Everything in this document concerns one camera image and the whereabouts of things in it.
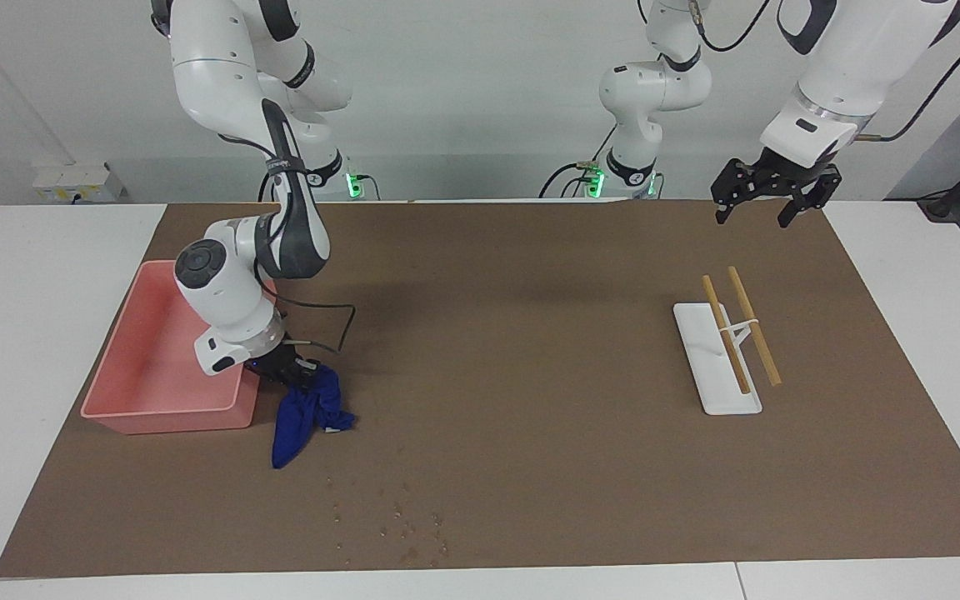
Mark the white wall socket box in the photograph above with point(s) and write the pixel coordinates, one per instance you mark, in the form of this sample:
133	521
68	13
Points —
72	179

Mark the pink plastic bin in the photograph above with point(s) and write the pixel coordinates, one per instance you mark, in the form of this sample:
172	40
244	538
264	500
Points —
147	375

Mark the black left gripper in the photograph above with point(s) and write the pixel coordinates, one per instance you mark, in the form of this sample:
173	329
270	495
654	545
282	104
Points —
784	171

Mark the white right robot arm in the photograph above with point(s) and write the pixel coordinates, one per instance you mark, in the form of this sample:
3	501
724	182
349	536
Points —
222	292

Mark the wooden rack rod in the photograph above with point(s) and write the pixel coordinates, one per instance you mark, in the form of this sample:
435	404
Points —
726	333
755	329

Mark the blue towel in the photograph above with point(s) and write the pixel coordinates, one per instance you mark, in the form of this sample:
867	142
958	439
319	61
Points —
297	425

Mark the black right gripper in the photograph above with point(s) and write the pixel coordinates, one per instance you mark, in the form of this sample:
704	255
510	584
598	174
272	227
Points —
280	362

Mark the water droplets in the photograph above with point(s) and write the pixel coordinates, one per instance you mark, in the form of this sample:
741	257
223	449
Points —
401	521

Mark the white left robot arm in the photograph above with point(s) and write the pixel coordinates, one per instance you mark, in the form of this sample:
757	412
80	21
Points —
655	92

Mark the white towel rack base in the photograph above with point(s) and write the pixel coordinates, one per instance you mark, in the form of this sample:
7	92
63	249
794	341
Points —
717	387

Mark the brown table mat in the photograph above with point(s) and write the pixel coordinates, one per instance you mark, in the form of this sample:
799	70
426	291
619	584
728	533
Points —
530	417

